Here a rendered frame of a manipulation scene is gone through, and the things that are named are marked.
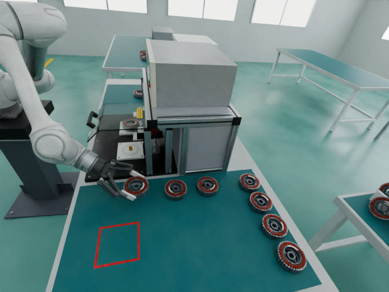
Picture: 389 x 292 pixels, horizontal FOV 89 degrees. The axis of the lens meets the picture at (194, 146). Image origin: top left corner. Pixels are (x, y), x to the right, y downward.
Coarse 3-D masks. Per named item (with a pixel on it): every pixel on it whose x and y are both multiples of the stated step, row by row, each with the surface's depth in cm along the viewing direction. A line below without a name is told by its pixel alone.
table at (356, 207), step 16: (368, 192) 115; (384, 192) 111; (352, 208) 105; (368, 208) 106; (336, 224) 116; (368, 224) 98; (384, 224) 99; (320, 240) 128; (336, 240) 149; (352, 240) 150; (368, 240) 96; (384, 240) 92; (384, 256) 90
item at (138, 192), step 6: (126, 180) 92; (132, 180) 93; (138, 180) 93; (144, 180) 93; (126, 186) 90; (132, 186) 93; (138, 186) 91; (144, 186) 90; (132, 192) 87; (138, 192) 88; (144, 192) 89; (138, 198) 89
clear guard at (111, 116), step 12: (108, 108) 98; (120, 108) 99; (132, 108) 101; (144, 108) 102; (96, 120) 95; (108, 120) 90; (120, 120) 91; (132, 120) 92; (144, 120) 93; (96, 132) 84
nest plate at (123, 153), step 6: (120, 144) 122; (126, 144) 122; (132, 144) 123; (138, 144) 123; (120, 150) 117; (126, 150) 118; (132, 150) 118; (138, 150) 119; (120, 156) 113; (126, 156) 114; (132, 156) 114; (138, 156) 115
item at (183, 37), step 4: (176, 36) 182; (180, 36) 184; (184, 36) 186; (188, 36) 188; (192, 36) 190; (196, 36) 192; (200, 36) 194; (204, 36) 196; (176, 40) 175; (180, 40) 172; (184, 40) 174; (188, 40) 176; (192, 40) 177; (196, 40) 179; (200, 40) 181; (204, 40) 183; (208, 40) 184; (212, 44) 172; (216, 44) 174
